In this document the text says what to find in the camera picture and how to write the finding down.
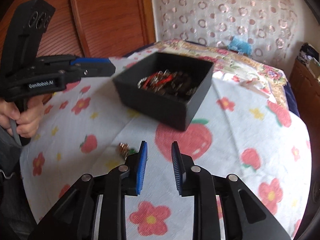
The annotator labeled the pink circle lace curtain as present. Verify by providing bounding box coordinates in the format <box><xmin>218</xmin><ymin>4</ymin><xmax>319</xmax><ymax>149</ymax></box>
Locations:
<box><xmin>152</xmin><ymin>0</ymin><xmax>298</xmax><ymax>69</ymax></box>

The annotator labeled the colourful floral quilt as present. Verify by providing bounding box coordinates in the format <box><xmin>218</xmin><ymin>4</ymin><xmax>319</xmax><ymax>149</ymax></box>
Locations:
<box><xmin>151</xmin><ymin>39</ymin><xmax>289</xmax><ymax>109</ymax></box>

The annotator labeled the green jade pendant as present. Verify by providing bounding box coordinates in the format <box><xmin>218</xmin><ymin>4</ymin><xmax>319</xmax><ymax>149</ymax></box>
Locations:
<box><xmin>117</xmin><ymin>142</ymin><xmax>137</xmax><ymax>160</ymax></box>

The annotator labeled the black jewelry box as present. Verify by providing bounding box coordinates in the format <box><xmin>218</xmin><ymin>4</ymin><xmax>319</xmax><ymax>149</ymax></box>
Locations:
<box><xmin>113</xmin><ymin>53</ymin><xmax>214</xmax><ymax>131</ymax></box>

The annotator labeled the wooden wardrobe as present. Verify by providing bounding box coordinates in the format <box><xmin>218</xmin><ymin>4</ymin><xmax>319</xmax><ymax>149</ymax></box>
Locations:
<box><xmin>1</xmin><ymin>0</ymin><xmax>156</xmax><ymax>57</ymax></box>

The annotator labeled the red string bracelet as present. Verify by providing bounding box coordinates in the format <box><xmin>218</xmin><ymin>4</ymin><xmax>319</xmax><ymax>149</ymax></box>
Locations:
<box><xmin>145</xmin><ymin>71</ymin><xmax>176</xmax><ymax>88</ymax></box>

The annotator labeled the left hand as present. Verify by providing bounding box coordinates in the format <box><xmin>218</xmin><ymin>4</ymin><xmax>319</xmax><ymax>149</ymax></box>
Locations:
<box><xmin>1</xmin><ymin>95</ymin><xmax>44</xmax><ymax>138</ymax></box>

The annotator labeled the silver engraved bangle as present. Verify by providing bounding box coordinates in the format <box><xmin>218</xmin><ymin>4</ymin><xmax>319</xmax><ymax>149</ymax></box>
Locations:
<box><xmin>137</xmin><ymin>76</ymin><xmax>156</xmax><ymax>90</ymax></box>

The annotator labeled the white floral bed sheet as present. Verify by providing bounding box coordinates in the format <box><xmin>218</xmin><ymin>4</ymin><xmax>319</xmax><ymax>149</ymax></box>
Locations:
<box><xmin>20</xmin><ymin>53</ymin><xmax>311</xmax><ymax>239</ymax></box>

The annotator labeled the pile of dark clothes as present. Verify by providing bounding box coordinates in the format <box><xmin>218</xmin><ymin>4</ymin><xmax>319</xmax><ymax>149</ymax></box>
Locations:
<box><xmin>297</xmin><ymin>43</ymin><xmax>319</xmax><ymax>65</ymax></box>

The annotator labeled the blue plush toy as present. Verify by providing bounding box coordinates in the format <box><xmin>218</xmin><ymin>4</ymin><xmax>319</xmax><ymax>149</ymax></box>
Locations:
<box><xmin>227</xmin><ymin>36</ymin><xmax>252</xmax><ymax>56</ymax></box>

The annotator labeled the wooden side cabinet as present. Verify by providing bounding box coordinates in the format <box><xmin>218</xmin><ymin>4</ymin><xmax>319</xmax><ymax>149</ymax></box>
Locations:
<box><xmin>289</xmin><ymin>58</ymin><xmax>320</xmax><ymax>140</ymax></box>

